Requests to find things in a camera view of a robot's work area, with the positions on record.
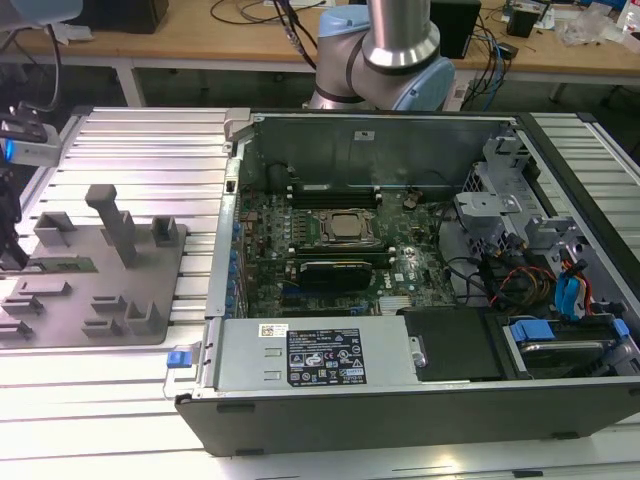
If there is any black plastic shroud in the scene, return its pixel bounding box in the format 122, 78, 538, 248
399, 306, 504, 384

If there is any black RAM slot bank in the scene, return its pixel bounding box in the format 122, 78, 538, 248
288, 242, 393, 263
290, 183, 383, 210

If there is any black graphics card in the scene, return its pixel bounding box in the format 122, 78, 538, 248
298, 258, 374, 292

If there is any black upright box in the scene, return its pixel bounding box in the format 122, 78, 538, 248
428, 0, 482, 60

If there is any metal CPU socket cover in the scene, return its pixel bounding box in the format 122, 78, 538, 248
316, 206, 377, 247

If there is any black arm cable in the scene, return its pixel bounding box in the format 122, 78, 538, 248
29, 19, 67, 118

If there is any red yellow black wire bundle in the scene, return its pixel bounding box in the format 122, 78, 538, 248
488, 266, 557, 307

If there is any silver power supply unit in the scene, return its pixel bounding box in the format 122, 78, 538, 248
214, 318, 419, 393

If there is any thin blue cable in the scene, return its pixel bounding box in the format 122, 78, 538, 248
490, 33, 507, 104

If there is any crumpled white paper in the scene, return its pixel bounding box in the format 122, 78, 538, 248
49, 22, 95, 47

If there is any green RAM stick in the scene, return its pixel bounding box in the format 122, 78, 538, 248
19, 256, 99, 274
298, 184, 375, 193

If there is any small black device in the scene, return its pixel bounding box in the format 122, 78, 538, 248
506, 0, 549, 37

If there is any large black box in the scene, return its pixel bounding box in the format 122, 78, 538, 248
74, 0, 169, 35

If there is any silver finned heat sink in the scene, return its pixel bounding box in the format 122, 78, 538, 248
378, 295, 417, 318

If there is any blue flat data wire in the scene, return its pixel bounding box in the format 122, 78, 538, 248
553, 272, 584, 322

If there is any black open PC case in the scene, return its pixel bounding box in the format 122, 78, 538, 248
164, 107, 640, 457

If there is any grey metal drive cage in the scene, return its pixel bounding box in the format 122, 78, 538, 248
453, 133, 542, 262

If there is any green motherboard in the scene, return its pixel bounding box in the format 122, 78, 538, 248
234, 189, 461, 319

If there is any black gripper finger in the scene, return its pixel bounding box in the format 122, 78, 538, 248
0, 227, 30, 272

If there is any grey parts rack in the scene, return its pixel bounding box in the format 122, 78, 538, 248
0, 183, 189, 352

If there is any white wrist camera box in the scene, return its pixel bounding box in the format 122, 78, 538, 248
0, 116, 64, 169

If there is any clear plastic bag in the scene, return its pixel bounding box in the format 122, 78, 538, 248
558, 8, 622, 48

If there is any silver CPU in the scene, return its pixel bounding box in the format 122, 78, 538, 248
329, 214, 362, 239

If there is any hard disk in blue carrier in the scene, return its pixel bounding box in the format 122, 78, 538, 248
506, 318, 629, 379

